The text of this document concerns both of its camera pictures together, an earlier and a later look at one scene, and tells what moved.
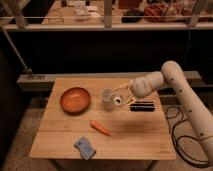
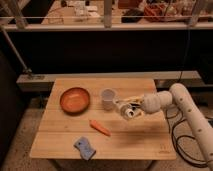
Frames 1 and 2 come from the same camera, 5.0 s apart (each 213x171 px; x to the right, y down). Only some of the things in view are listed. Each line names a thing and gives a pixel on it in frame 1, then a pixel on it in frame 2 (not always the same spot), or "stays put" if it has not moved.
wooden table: x=118 y=123 stays put
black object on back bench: x=133 y=12 stays put
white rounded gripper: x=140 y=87 → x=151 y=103
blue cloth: x=85 y=149 stays put
